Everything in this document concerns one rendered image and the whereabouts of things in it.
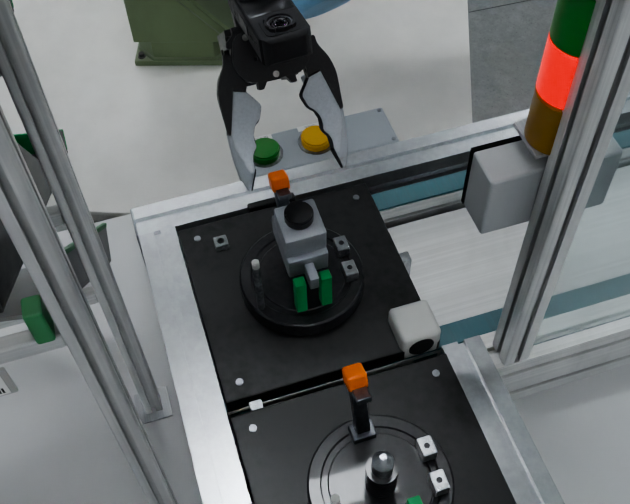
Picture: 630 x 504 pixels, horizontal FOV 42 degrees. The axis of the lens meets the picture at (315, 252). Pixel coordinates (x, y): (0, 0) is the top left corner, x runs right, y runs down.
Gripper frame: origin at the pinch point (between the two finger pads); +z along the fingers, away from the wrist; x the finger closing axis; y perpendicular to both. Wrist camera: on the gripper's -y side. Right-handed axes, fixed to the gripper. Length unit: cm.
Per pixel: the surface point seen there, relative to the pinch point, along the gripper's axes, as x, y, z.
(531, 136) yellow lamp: -16.5, -15.2, 0.1
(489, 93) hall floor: -91, 162, 12
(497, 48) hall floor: -103, 175, 0
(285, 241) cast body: 2.1, 3.9, 7.2
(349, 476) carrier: 2.6, -5.3, 29.0
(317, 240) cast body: -1.2, 4.3, 8.0
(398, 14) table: -34, 62, -14
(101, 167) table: 20, 48, -1
